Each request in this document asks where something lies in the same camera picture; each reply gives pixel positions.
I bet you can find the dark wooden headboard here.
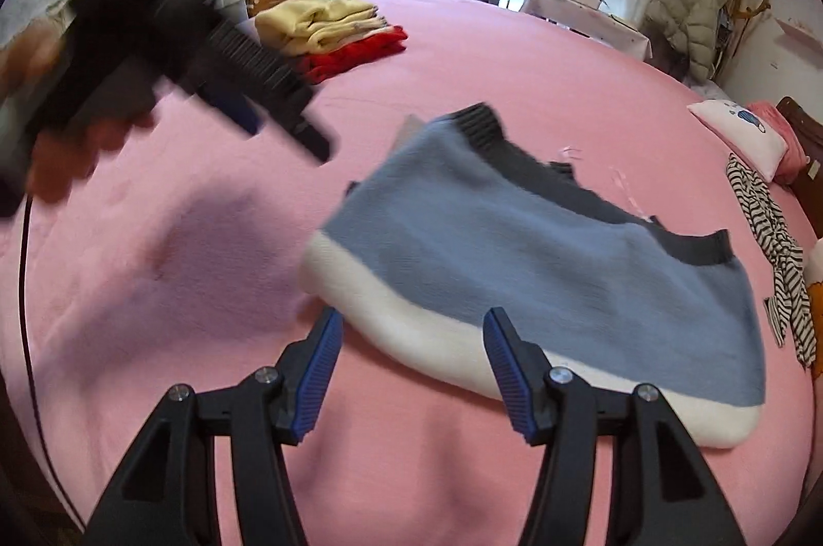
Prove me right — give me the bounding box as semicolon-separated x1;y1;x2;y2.
775;95;823;239

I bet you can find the pink bed sheet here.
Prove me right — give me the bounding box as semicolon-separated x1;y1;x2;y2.
2;0;815;544

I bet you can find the white cartoon pillow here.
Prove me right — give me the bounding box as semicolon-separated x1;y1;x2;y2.
688;99;788;183

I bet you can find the beige puffer jacket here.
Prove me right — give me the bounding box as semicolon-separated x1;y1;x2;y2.
645;0;728;82

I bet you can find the black white striped garment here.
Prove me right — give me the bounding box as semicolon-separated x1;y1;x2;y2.
725;153;817;368

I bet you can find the pink pillow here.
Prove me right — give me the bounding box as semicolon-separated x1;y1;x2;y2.
745;100;814;187

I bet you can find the small table pink cloth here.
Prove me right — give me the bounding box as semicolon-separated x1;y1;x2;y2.
521;0;653;61

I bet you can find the black cable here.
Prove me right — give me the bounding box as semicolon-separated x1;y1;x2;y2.
15;193;88;531

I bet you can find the red folded garment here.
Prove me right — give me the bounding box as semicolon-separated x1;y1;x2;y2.
296;25;407;85

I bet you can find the yellow folded garment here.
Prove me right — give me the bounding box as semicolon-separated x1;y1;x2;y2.
254;0;388;57

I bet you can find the blue white knit sweater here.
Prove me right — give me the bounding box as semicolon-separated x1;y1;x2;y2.
300;103;766;448

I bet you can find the person left hand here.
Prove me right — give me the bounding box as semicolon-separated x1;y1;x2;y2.
2;19;157;206

